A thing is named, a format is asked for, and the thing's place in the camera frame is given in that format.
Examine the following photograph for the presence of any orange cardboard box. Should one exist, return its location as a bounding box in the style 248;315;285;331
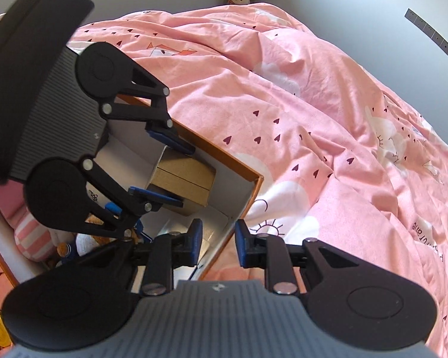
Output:
0;95;266;288

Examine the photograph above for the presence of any long white box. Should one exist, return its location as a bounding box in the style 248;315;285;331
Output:
143;207;235;289

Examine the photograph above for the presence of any red panda sailor plush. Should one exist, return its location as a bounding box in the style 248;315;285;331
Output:
57;213;143;258

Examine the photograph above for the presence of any white plush toy black hat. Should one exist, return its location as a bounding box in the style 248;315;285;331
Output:
10;205;111;263

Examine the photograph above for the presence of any dark wall switch panel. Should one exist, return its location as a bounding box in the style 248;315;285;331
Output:
405;8;448;56

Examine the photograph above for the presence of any gold square gift box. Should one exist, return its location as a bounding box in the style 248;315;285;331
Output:
148;148;216;216

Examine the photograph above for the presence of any pink patterned duvet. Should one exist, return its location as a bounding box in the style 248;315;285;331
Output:
1;4;448;357

